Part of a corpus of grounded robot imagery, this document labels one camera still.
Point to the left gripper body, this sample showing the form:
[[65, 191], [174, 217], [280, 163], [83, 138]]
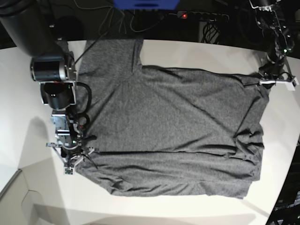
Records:
[[281, 43]]

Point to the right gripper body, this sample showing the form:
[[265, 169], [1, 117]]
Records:
[[67, 134]]

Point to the grey t-shirt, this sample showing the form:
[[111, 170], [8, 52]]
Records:
[[170, 131]]

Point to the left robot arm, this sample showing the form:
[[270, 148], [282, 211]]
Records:
[[269, 7]]

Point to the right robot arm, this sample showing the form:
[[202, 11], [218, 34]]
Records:
[[51, 66]]

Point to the grey cardboard box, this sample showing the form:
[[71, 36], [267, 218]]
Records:
[[20, 205]]

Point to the black power strip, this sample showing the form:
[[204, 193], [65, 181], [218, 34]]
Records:
[[203, 16]]

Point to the blue box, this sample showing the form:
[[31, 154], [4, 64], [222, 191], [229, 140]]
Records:
[[146, 4]]

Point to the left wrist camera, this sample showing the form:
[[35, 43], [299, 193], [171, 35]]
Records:
[[292, 84]]

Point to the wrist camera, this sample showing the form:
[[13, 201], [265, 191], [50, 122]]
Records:
[[292, 84], [68, 171]]

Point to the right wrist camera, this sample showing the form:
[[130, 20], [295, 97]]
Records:
[[68, 171]]

